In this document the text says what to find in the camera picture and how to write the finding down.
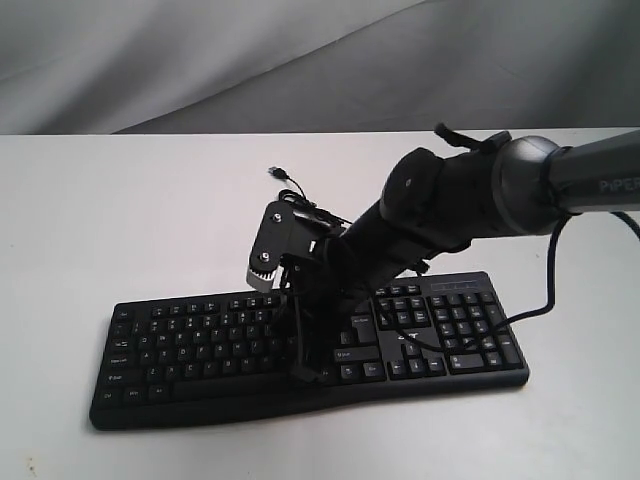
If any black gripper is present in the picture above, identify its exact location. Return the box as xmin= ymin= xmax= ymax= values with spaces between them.
xmin=283 ymin=234 xmax=380 ymax=384

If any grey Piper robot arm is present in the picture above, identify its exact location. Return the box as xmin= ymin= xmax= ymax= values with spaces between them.
xmin=281 ymin=125 xmax=639 ymax=383

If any black Acer keyboard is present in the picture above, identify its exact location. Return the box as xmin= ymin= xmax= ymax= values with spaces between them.
xmin=89 ymin=272 xmax=529 ymax=430

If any grey backdrop cloth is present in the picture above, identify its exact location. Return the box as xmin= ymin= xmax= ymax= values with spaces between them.
xmin=1 ymin=1 xmax=639 ymax=134

